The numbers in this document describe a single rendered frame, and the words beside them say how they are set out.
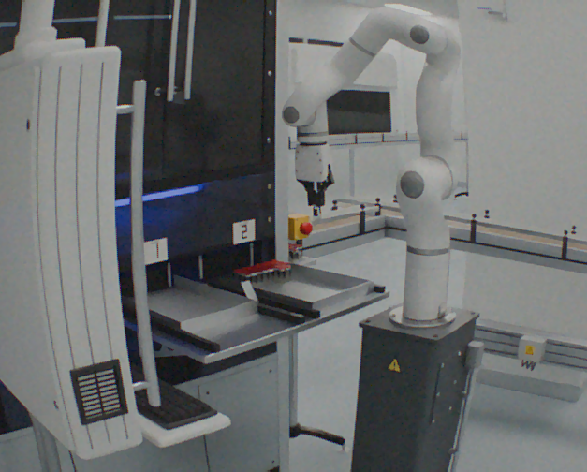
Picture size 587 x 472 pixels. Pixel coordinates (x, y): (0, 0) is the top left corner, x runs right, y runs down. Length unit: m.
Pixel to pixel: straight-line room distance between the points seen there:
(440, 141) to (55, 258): 1.06
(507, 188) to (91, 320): 2.44
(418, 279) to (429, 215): 0.17
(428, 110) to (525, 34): 1.56
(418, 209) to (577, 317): 1.69
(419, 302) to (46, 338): 1.03
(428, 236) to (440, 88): 0.38
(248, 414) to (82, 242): 1.34
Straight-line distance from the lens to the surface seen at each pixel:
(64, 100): 1.05
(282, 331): 1.69
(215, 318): 1.72
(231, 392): 2.22
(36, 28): 1.26
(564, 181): 3.10
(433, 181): 1.66
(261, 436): 2.40
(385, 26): 1.76
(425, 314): 1.78
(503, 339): 2.71
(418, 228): 1.73
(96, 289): 1.13
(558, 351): 2.62
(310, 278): 2.13
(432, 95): 1.70
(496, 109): 3.22
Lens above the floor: 1.45
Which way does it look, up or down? 12 degrees down
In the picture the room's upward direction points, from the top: straight up
